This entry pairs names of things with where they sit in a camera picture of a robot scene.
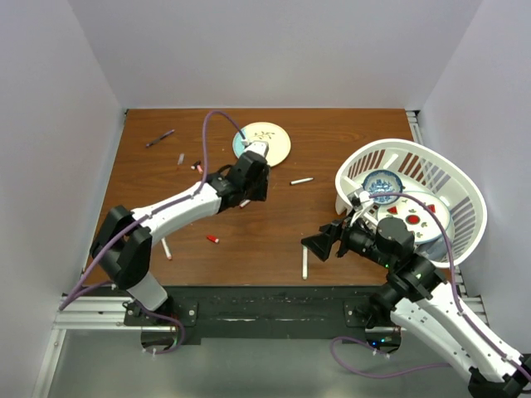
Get blue patterned bowl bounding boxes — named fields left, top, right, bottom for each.
left=362, top=169, right=404, bottom=205

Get purple pen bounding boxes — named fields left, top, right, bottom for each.
left=145, top=129, right=175, bottom=148

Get cream and teal plate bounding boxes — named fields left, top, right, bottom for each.
left=241, top=122, right=291, bottom=167

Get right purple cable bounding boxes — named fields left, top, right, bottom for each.
left=367, top=190, right=531, bottom=378

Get white plastic dish basket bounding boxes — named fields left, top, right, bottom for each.
left=335, top=139, right=487, bottom=269

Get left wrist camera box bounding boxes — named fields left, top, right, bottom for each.
left=244, top=140, right=269, bottom=158

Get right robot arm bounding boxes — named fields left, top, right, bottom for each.
left=301, top=218, right=530, bottom=397

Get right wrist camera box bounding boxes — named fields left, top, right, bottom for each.
left=348, top=188, right=373, bottom=212

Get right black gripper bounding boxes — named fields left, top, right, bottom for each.
left=300, top=206, right=393, bottom=269

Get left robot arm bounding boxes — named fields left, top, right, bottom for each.
left=90, top=143, right=270, bottom=325

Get grey cup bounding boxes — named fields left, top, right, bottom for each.
left=416, top=237, right=447, bottom=262

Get white pen pink tip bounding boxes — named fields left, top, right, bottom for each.
left=161, top=238, right=173, bottom=260

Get white pen green tip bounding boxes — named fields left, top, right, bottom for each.
left=302, top=246, right=309, bottom=280

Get white pen black tip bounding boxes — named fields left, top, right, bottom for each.
left=290, top=177, right=314, bottom=186

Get watermelon pattern plate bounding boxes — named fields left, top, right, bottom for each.
left=376, top=191, right=455, bottom=245

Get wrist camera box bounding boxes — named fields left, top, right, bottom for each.
left=244, top=140, right=269, bottom=158
left=348, top=188, right=373, bottom=212

